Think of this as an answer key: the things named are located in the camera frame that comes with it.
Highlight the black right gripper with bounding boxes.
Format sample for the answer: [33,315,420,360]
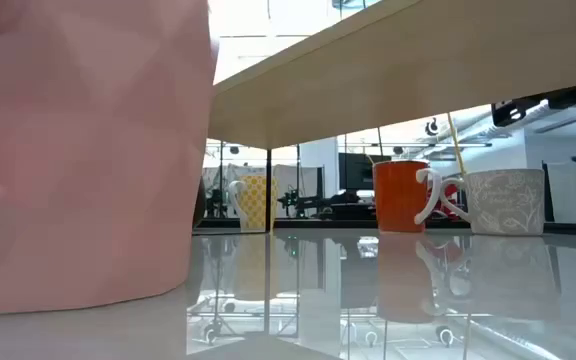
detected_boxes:
[491,83,576,128]

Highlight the grey floral mug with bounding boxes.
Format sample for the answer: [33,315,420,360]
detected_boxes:
[439,168,546,237]

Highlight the orange mug white handle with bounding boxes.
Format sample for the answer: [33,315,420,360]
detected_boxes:
[371,159,442,234]

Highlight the yellow patterned mug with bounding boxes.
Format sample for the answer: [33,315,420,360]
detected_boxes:
[227,174,279,234]

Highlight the pink faceted mug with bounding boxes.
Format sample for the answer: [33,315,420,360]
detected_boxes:
[0,0,220,316]

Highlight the white partition panel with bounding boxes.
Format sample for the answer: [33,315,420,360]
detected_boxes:
[542,160,576,224]

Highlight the red storage bins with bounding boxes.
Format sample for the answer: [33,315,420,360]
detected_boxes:
[425,182,462,220]

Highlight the black monitor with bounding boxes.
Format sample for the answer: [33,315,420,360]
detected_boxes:
[338,152,375,191]

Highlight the black background desk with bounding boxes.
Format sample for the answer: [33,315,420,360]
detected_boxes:
[327,192,377,221]

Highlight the yellow cable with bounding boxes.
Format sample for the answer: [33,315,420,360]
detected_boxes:
[446,112,468,177]

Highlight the wooden shelf riser black frame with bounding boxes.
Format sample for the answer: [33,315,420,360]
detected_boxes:
[191,0,576,236]

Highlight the black table frame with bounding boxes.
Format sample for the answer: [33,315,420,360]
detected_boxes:
[192,217,576,237]

